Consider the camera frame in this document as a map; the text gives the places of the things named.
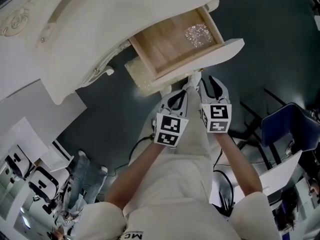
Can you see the white flat board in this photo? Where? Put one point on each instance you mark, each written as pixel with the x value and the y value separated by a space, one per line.
pixel 275 176

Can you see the white black-faced device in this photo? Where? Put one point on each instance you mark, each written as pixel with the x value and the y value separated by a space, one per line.
pixel 18 162
pixel 45 184

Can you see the person's left forearm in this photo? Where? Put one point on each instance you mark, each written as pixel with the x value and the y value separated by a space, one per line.
pixel 135 176

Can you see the crumpled clear plastic wrap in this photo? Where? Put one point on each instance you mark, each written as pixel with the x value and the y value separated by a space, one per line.
pixel 198 35

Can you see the cream padded stool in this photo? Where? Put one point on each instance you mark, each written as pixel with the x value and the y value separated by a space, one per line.
pixel 138 76

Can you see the person's right forearm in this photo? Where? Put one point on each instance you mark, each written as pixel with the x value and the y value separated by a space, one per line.
pixel 240 164

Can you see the blue chair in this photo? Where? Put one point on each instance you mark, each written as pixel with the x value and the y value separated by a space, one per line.
pixel 280 124

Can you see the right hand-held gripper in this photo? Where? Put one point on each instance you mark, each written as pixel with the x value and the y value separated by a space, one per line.
pixel 217 116

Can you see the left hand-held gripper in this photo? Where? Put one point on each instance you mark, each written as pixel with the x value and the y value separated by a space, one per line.
pixel 168 129

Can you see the white shelf cabinet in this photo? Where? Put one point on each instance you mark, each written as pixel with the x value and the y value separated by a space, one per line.
pixel 57 156

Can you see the person's white shirt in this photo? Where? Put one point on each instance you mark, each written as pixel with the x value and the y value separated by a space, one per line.
pixel 175 196

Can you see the black metal frame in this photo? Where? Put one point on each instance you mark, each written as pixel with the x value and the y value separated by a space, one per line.
pixel 257 131

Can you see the wooden drawer with white front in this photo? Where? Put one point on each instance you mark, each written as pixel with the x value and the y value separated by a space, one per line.
pixel 170 46

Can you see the person's white shoe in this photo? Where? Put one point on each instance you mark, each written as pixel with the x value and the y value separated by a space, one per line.
pixel 193 80

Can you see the person's beige trousers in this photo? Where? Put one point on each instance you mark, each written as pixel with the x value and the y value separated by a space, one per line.
pixel 192 134

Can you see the white ornate dressing table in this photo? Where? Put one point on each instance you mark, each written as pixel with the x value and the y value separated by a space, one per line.
pixel 112 21

